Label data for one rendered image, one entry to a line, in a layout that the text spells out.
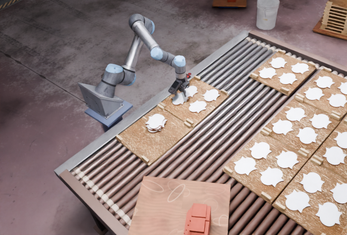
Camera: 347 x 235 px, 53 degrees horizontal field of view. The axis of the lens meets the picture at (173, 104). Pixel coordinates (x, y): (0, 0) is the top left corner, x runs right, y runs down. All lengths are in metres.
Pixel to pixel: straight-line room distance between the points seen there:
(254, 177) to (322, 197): 0.38
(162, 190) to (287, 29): 3.61
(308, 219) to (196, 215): 0.65
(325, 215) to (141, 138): 1.20
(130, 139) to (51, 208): 1.28
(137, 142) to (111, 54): 2.63
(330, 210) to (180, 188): 0.82
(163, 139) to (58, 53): 3.09
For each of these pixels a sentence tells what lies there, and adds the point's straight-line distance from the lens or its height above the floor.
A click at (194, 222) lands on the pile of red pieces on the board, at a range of 1.70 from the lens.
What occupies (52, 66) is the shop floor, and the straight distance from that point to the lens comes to 4.92.
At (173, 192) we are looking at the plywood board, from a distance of 1.97.
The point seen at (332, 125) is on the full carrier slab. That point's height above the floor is 0.94.
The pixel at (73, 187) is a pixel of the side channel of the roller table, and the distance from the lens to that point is 2.24.
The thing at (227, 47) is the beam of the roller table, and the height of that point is 0.92.
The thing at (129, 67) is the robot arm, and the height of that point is 1.12.
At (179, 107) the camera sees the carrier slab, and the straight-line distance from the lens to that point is 2.53.
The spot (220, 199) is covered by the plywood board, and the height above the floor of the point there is 1.04.
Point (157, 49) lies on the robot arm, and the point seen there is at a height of 1.39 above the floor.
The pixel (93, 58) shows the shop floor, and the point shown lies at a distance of 4.84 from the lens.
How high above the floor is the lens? 2.72
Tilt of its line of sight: 44 degrees down
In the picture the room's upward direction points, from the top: 7 degrees counter-clockwise
